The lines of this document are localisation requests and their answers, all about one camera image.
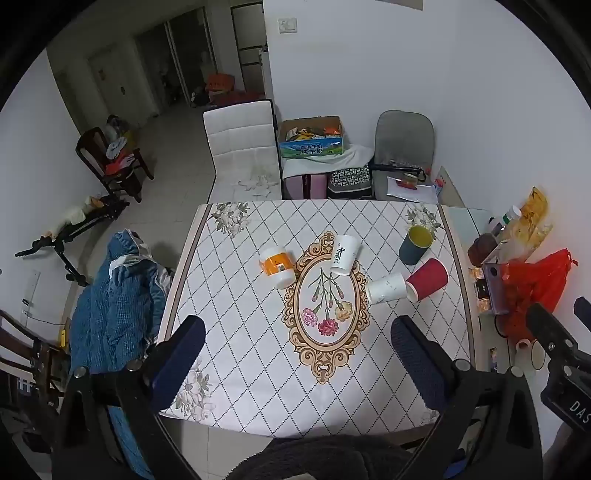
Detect clear bottle with white cap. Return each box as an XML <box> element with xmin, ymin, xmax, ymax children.
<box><xmin>488</xmin><ymin>205</ymin><xmax>522</xmax><ymax>241</ymax></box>

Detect glass side table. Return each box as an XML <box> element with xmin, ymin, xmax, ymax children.
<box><xmin>438</xmin><ymin>205</ymin><xmax>518</xmax><ymax>374</ymax></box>

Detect orange and white cup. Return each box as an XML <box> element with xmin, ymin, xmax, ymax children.
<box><xmin>259</xmin><ymin>246</ymin><xmax>296</xmax><ymax>290</ymax></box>

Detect yellow snack packet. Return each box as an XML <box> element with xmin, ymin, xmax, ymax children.
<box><xmin>518</xmin><ymin>186</ymin><xmax>554</xmax><ymax>252</ymax></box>

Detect floral diamond pattern tablecloth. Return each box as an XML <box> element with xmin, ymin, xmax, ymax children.
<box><xmin>157</xmin><ymin>199</ymin><xmax>477</xmax><ymax>438</ymax></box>

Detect orange bag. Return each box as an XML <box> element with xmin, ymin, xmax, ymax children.
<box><xmin>204</xmin><ymin>73</ymin><xmax>236</xmax><ymax>95</ymax></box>

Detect white padded chair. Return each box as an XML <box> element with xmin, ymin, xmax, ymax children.
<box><xmin>203</xmin><ymin>99</ymin><xmax>283</xmax><ymax>203</ymax></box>

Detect grey padded chair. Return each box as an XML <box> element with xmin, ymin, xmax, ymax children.
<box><xmin>370</xmin><ymin>110</ymin><xmax>438</xmax><ymax>203</ymax></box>

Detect blue quilted jacket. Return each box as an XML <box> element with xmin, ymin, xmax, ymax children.
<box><xmin>69</xmin><ymin>230</ymin><xmax>172</xmax><ymax>480</ymax></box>

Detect white cup with black print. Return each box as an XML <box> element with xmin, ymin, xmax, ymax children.
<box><xmin>329</xmin><ymin>234</ymin><xmax>361</xmax><ymax>277</ymax></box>

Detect flat cardboard sheet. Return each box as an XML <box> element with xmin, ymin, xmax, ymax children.
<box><xmin>434</xmin><ymin>165</ymin><xmax>466</xmax><ymax>208</ymax></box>

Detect dark blue cup yellow inside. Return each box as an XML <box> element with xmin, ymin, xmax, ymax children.
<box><xmin>398</xmin><ymin>225</ymin><xmax>434</xmax><ymax>266</ymax></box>

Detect dark wooden chair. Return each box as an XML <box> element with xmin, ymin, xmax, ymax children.
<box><xmin>75</xmin><ymin>126</ymin><xmax>155</xmax><ymax>204</ymax></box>
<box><xmin>0</xmin><ymin>308</ymin><xmax>70</xmax><ymax>416</ymax></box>

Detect black and white patterned bag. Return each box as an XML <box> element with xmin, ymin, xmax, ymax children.
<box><xmin>327</xmin><ymin>164</ymin><xmax>374</xmax><ymax>200</ymax></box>

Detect red plastic bag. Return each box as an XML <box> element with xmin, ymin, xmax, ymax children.
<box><xmin>499</xmin><ymin>249</ymin><xmax>579</xmax><ymax>340</ymax></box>

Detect white speckled paper cup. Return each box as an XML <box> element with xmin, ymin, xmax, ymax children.
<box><xmin>367</xmin><ymin>272</ymin><xmax>408</xmax><ymax>305</ymax></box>

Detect purple box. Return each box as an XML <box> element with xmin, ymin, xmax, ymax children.
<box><xmin>481</xmin><ymin>263</ymin><xmax>512</xmax><ymax>316</ymax></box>

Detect white cloth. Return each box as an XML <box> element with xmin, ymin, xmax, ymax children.
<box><xmin>281</xmin><ymin>144</ymin><xmax>376</xmax><ymax>180</ymax></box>

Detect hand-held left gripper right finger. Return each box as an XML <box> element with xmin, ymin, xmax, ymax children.
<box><xmin>390</xmin><ymin>315</ymin><xmax>544</xmax><ymax>480</ymax></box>

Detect cardboard box with blue print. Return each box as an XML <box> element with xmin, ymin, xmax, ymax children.
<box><xmin>278</xmin><ymin>115</ymin><xmax>345</xmax><ymax>160</ymax></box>

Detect red paper cup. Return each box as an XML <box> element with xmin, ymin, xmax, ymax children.
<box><xmin>405</xmin><ymin>258</ymin><xmax>449</xmax><ymax>303</ymax></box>

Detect dark fleece clothing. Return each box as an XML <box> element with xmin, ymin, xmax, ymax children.
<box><xmin>226</xmin><ymin>435</ymin><xmax>419</xmax><ymax>480</ymax></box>

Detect brown jar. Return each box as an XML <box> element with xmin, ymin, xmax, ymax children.
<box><xmin>467</xmin><ymin>233</ymin><xmax>498</xmax><ymax>267</ymax></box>

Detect black folding stand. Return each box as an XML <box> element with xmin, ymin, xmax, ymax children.
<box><xmin>15</xmin><ymin>194</ymin><xmax>131</xmax><ymax>288</ymax></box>

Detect white papers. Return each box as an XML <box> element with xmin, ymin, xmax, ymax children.
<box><xmin>387</xmin><ymin>175</ymin><xmax>437</xmax><ymax>201</ymax></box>

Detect pink suitcase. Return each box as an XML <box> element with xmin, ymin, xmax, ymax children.
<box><xmin>283</xmin><ymin>172</ymin><xmax>329</xmax><ymax>200</ymax></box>

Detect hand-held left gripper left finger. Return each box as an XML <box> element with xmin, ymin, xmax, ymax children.
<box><xmin>51</xmin><ymin>316</ymin><xmax>206</xmax><ymax>480</ymax></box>

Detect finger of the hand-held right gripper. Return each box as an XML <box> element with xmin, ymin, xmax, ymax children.
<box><xmin>574</xmin><ymin>297</ymin><xmax>591</xmax><ymax>331</ymax></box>
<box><xmin>526</xmin><ymin>302</ymin><xmax>579</xmax><ymax>357</ymax></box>

